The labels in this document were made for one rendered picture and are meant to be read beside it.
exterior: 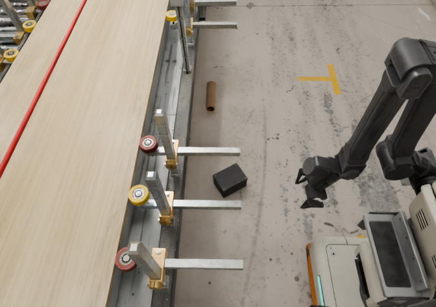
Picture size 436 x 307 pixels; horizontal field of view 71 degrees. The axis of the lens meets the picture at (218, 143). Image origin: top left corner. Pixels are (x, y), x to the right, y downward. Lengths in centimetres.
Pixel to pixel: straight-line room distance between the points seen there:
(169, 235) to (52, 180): 54
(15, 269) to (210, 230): 119
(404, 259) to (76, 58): 178
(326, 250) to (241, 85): 165
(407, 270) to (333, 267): 78
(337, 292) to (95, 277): 119
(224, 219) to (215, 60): 165
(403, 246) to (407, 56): 63
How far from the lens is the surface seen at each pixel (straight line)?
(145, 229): 152
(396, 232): 116
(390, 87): 74
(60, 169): 146
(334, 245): 190
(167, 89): 200
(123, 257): 120
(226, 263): 120
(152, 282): 120
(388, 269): 111
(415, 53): 71
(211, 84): 278
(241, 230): 213
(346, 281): 187
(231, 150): 140
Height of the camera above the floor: 201
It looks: 55 degrees down
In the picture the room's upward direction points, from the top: 2 degrees counter-clockwise
